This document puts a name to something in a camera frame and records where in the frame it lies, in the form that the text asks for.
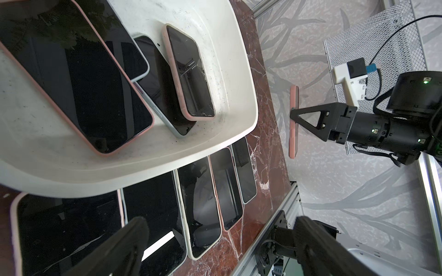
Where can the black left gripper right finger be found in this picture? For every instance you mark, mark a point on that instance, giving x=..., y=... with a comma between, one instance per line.
x=321, y=255

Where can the large phone pink case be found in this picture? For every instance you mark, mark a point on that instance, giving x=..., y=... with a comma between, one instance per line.
x=58, y=48

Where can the small phone pink case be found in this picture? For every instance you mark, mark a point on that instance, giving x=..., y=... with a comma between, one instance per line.
x=193, y=93

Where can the phone with cream case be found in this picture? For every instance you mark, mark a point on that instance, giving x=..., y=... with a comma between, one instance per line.
x=202, y=225

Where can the phone with pink case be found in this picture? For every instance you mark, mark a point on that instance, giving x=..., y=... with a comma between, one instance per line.
x=52, y=235

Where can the large phone grey case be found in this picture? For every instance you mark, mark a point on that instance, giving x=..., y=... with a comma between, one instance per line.
x=244, y=170

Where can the white plastic storage box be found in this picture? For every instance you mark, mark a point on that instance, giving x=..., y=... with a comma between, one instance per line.
x=42, y=154

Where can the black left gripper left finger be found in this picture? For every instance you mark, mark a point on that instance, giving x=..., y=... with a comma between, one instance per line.
x=120, y=255

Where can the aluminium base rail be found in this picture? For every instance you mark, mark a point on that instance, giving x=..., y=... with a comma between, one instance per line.
x=273, y=242

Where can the phone light blue bottom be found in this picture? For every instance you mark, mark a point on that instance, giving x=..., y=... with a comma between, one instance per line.
x=159, y=90

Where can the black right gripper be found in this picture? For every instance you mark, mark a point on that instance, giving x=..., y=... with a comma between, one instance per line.
x=398, y=139

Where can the phone with light blue case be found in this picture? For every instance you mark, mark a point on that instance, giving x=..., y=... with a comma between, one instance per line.
x=156, y=200

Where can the white wire mesh basket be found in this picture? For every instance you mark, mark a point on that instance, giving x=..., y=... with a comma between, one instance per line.
x=389, y=39

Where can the dark phone back of box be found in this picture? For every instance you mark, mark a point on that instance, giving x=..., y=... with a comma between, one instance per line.
x=111, y=29

